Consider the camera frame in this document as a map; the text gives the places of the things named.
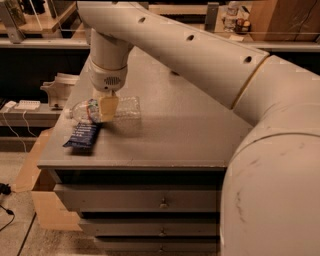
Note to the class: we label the white plastic bracket part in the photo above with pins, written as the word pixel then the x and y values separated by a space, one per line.
pixel 59 90

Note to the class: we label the small bottle on shelf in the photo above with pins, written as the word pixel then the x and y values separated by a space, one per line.
pixel 231 16

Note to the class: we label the clear plastic water bottle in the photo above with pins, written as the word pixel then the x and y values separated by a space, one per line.
pixel 88 111

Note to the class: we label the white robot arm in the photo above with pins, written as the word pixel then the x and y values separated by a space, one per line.
pixel 270 201

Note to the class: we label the grey drawer cabinet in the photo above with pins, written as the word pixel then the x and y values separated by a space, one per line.
pixel 151 183

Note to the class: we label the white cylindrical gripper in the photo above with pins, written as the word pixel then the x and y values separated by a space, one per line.
pixel 107 80

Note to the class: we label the cardboard box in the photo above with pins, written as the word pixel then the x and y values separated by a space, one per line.
pixel 51 213

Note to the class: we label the white power strip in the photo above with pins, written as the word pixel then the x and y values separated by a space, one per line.
pixel 28 105

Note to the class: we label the dark blue rxbar wrapper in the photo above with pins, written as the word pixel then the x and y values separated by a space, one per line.
pixel 83 136

